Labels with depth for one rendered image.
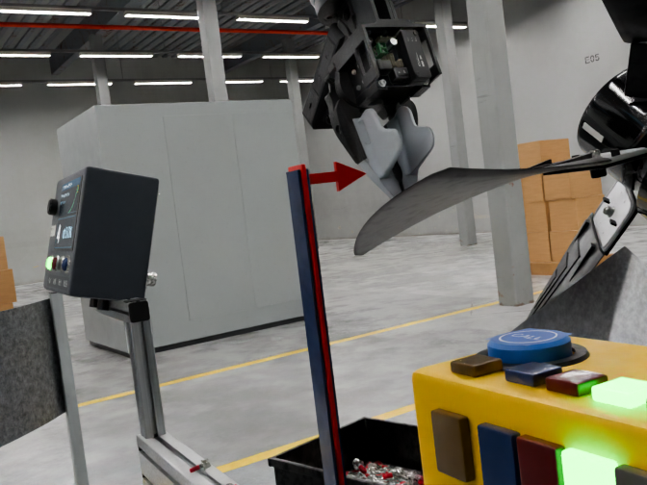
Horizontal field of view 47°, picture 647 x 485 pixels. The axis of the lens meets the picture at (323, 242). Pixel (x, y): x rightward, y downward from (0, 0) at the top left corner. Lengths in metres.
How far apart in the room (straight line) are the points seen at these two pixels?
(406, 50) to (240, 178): 6.56
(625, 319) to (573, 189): 8.21
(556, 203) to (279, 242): 3.46
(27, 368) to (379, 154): 2.03
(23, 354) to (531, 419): 2.32
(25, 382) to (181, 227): 4.51
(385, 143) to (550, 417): 0.41
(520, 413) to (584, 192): 8.79
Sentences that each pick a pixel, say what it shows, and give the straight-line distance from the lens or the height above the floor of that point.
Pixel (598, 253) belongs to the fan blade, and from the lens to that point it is 0.88.
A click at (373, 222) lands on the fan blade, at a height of 1.14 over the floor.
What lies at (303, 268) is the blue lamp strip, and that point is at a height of 1.11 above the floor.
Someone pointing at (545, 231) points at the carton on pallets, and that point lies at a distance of 9.21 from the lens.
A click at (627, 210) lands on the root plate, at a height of 1.11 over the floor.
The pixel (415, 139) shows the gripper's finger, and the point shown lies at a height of 1.21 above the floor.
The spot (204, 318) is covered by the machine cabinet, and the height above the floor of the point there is 0.23.
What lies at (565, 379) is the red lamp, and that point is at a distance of 0.31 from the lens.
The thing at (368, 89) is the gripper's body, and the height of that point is 1.26.
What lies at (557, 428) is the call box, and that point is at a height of 1.06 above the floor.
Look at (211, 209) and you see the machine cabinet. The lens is 7.06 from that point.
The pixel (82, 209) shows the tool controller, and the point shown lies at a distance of 1.11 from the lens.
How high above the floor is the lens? 1.16
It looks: 3 degrees down
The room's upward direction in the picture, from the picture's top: 7 degrees counter-clockwise
